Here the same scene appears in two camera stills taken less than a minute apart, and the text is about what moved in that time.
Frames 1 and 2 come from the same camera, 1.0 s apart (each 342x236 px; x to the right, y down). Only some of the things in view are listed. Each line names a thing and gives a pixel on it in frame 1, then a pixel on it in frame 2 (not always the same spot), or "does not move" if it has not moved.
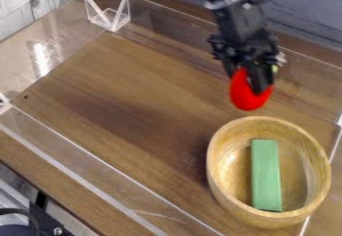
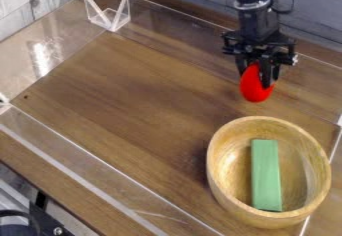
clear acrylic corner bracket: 108,18 does not move
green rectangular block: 266,184 does not move
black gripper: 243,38 -> 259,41
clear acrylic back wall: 306,80 does not move
